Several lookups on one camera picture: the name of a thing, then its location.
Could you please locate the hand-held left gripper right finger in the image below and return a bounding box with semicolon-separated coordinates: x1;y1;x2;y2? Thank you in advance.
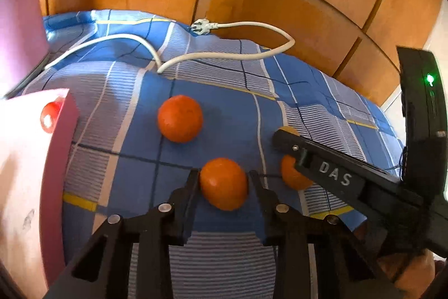
248;170;403;299

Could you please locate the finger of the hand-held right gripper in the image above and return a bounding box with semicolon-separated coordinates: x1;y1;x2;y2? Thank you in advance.
272;128;401;207

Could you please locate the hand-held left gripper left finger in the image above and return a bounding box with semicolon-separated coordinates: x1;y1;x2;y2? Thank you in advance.
44;169;201;299

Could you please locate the small orange toy fruit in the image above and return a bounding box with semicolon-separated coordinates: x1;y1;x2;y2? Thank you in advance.
281;155;314;191

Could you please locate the orange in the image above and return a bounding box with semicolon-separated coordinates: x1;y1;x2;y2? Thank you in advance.
157;95;204;143
199;157;249;211

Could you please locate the red toy tomato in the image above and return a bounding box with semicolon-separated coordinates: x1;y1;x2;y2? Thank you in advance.
40;101;66;134

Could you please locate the pink-rimmed white tray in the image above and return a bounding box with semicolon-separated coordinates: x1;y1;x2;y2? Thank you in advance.
0;88;80;292

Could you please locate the person's right hand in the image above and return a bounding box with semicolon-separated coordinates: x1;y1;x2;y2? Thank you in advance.
376;247;437;293

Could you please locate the pink electric kettle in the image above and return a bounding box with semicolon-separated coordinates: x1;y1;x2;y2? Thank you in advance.
0;0;50;100

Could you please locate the white kettle power cable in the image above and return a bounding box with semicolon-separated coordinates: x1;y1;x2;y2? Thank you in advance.
5;19;296;97

